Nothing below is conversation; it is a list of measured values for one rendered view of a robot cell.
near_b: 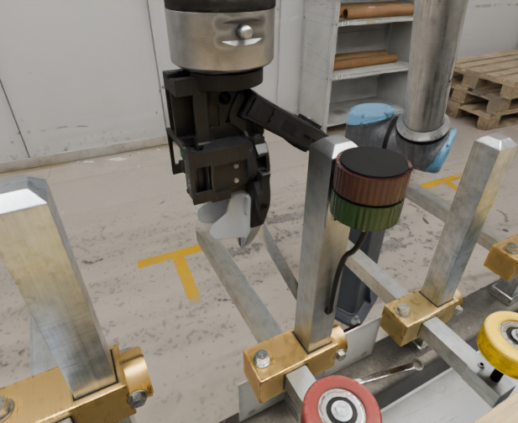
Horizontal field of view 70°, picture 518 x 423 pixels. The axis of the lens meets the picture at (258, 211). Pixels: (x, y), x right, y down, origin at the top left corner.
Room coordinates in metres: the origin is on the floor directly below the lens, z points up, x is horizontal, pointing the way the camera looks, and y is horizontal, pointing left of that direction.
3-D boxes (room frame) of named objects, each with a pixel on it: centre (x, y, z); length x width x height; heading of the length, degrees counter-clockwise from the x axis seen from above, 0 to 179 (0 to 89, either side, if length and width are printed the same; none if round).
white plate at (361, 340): (0.35, -0.09, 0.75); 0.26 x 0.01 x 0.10; 117
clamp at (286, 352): (0.30, -0.05, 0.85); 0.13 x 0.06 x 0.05; 117
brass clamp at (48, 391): (0.19, 0.17, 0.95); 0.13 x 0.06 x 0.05; 117
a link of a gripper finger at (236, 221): (0.33, 0.03, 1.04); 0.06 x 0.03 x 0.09; 117
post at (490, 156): (0.43, -0.29, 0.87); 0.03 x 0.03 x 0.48; 27
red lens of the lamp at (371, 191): (0.27, -0.09, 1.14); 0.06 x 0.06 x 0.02
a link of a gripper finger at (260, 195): (0.33, 0.01, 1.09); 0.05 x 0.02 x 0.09; 27
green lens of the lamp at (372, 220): (0.27, -0.09, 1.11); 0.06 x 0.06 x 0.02
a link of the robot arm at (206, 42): (0.34, 0.03, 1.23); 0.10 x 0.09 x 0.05; 27
